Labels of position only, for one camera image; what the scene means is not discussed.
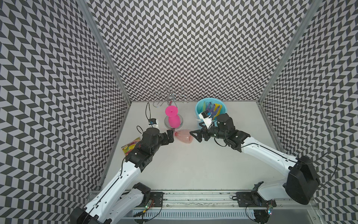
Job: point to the turquoise plastic bucket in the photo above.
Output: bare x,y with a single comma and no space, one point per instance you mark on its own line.
198,107

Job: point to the orange candy bag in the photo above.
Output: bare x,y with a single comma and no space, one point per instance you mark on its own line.
130,146

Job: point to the purple rake pink handle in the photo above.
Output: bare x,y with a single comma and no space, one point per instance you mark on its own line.
210,109

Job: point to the clear pink plastic glass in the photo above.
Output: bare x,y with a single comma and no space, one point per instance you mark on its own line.
184,136

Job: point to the aluminium front rail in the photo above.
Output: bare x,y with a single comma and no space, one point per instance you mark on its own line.
218,207

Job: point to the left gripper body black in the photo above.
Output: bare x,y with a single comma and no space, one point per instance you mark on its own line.
162,140

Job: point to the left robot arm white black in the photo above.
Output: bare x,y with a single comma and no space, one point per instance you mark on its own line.
112,203

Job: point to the yellow toy shovel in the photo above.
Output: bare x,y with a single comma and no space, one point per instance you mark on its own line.
217,109

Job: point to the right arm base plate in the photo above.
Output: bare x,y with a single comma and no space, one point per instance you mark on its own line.
249,199

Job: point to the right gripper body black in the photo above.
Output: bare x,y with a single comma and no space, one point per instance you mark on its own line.
214,131

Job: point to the chrome wire glass rack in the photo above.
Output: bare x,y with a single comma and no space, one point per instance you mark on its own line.
170,95

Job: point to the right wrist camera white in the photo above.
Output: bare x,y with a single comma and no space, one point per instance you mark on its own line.
206,120

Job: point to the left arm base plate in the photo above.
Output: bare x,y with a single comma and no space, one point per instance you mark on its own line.
156,199

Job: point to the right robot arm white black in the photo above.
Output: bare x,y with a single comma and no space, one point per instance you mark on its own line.
300,180

